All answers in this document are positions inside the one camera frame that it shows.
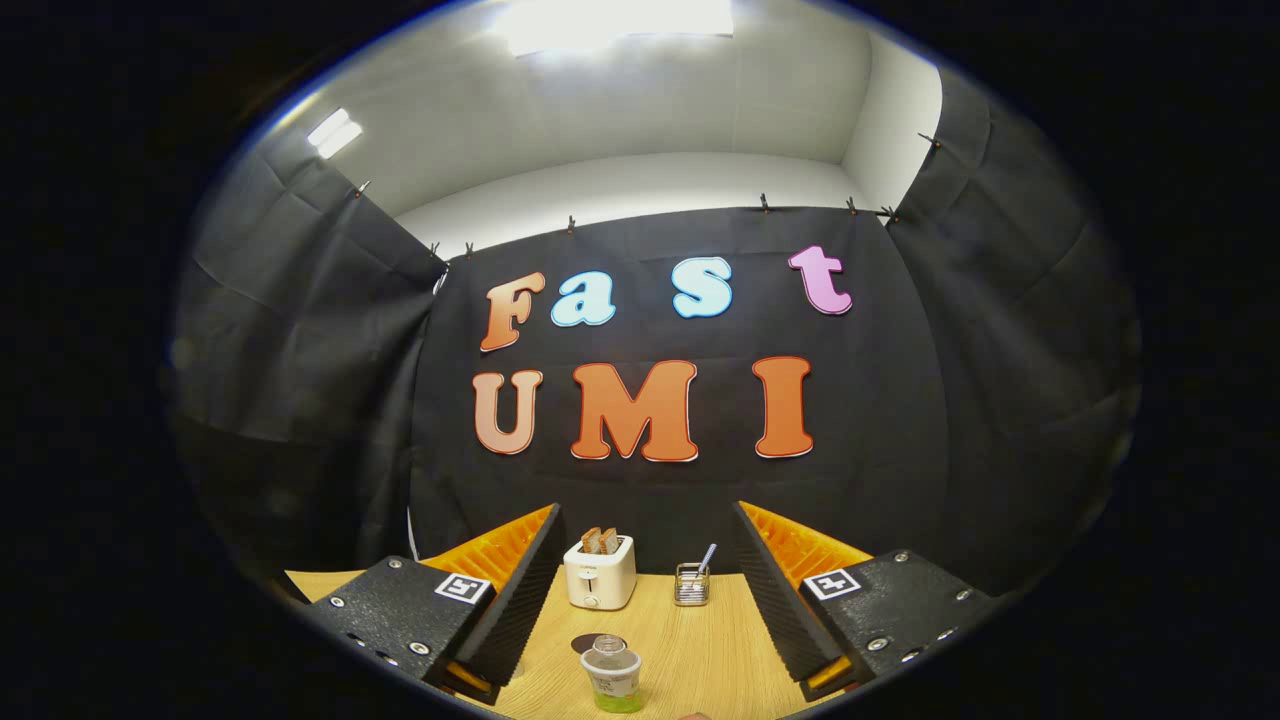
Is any clear juice bottle green label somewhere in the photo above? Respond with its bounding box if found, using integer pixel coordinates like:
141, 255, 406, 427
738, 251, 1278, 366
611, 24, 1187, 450
580, 635, 643, 714

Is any white toaster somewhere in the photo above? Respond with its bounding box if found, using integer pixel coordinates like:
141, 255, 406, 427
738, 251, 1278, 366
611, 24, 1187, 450
563, 535, 638, 611

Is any black backdrop cloth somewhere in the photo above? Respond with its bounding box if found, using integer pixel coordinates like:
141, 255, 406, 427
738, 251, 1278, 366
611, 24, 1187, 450
170, 65, 1143, 601

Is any small ceiling light panel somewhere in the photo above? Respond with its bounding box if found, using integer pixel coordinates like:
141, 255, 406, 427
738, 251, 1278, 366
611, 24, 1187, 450
305, 108, 364, 159

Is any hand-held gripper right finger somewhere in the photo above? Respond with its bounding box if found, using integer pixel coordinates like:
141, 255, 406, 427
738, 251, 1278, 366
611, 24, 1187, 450
733, 500, 1001, 703

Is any wooden table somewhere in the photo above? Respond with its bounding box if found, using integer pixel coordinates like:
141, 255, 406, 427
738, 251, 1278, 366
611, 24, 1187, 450
285, 570, 861, 720

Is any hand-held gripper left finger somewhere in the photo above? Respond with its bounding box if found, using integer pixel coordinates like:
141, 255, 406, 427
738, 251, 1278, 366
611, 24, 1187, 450
303, 503, 569, 707

